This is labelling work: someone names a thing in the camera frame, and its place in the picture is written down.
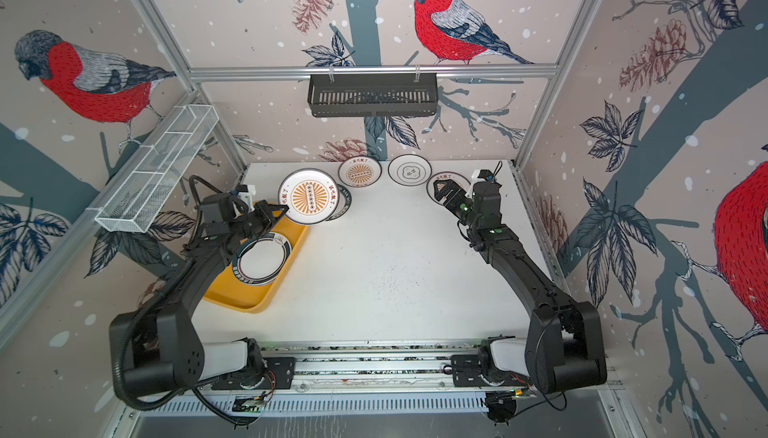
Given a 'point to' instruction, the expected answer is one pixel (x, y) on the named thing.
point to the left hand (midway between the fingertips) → (285, 206)
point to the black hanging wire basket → (379, 96)
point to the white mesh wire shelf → (145, 186)
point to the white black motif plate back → (409, 170)
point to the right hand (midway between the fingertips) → (441, 191)
